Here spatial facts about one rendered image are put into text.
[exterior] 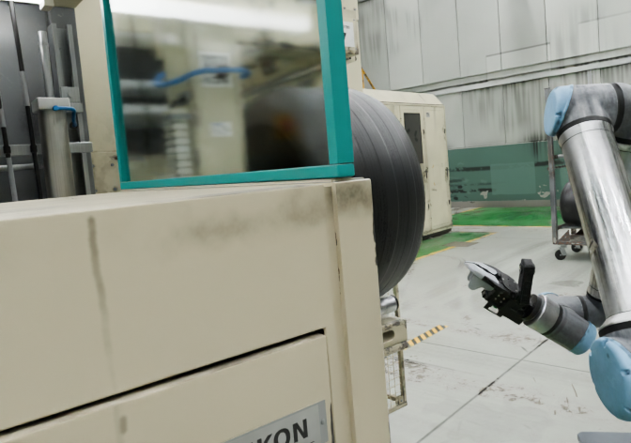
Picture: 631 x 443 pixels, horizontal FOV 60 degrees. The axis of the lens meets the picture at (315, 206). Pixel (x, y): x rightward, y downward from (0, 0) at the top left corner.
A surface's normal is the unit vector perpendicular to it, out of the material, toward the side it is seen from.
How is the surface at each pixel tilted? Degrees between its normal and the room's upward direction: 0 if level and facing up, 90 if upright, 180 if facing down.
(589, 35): 90
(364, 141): 63
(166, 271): 90
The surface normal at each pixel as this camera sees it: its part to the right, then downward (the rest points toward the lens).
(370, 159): 0.56, -0.30
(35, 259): 0.62, 0.00
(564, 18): -0.67, 0.11
